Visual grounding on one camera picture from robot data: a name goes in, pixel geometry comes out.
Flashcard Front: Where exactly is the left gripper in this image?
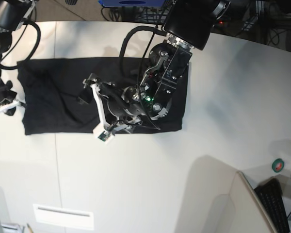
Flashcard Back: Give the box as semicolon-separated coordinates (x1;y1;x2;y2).
78;74;144;144

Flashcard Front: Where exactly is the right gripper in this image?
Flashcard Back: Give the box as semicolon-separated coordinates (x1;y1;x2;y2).
0;78;26;113

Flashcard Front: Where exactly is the black t-shirt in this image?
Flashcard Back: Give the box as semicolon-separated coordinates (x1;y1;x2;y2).
16;56;192;136

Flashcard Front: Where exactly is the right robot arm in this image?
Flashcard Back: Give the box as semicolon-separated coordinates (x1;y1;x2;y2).
0;0;41;116

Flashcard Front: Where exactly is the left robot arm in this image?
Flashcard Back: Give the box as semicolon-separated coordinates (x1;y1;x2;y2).
79;0;230;143

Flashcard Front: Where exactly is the blue box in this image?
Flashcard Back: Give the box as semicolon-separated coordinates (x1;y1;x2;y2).
98;0;165;7

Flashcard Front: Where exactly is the green tape roll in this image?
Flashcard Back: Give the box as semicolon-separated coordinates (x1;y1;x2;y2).
271;158;285;173

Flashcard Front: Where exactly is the black keyboard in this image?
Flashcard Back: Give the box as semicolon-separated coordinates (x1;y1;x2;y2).
254;178;290;233

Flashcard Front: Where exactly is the white cable slot cover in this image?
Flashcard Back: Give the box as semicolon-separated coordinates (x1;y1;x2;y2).
33;204;94;231

